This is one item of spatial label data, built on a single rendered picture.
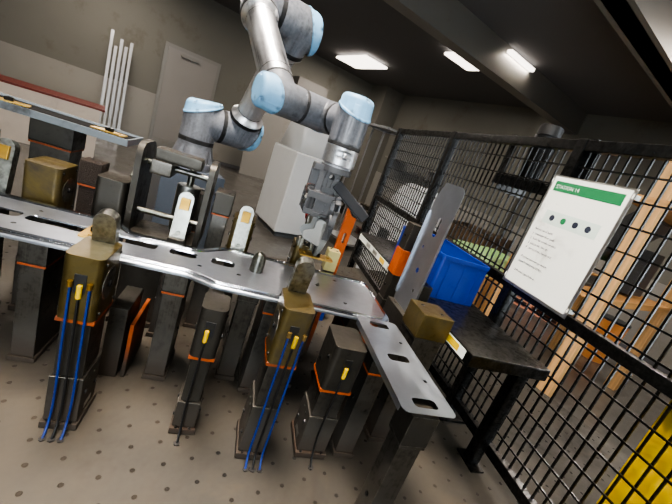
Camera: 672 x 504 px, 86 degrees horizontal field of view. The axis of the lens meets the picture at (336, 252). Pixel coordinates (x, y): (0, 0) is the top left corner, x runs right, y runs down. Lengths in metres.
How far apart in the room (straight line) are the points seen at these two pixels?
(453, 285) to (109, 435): 0.87
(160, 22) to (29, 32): 2.21
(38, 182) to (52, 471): 0.59
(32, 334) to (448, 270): 0.99
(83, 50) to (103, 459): 8.67
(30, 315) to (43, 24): 8.43
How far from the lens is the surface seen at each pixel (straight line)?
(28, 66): 9.23
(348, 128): 0.79
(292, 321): 0.65
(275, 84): 0.81
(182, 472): 0.81
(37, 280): 0.92
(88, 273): 0.69
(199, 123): 1.33
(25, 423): 0.90
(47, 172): 1.04
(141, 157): 0.99
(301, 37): 1.18
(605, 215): 0.98
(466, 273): 1.09
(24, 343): 1.01
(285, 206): 4.68
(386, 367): 0.68
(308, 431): 0.85
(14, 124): 6.53
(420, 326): 0.83
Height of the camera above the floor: 1.33
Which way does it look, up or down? 15 degrees down
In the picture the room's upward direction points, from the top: 20 degrees clockwise
